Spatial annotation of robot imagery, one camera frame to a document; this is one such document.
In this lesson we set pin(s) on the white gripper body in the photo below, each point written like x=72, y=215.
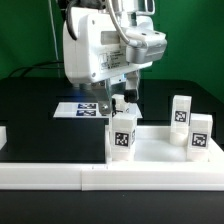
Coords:
x=99, y=53

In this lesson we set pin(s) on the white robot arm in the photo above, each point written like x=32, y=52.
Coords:
x=123, y=14

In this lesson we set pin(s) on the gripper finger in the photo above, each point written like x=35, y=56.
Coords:
x=131, y=93
x=101, y=91

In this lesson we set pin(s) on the white marker sheet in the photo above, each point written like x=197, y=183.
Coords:
x=77, y=110

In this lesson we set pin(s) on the white square table top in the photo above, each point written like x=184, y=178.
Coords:
x=152, y=145

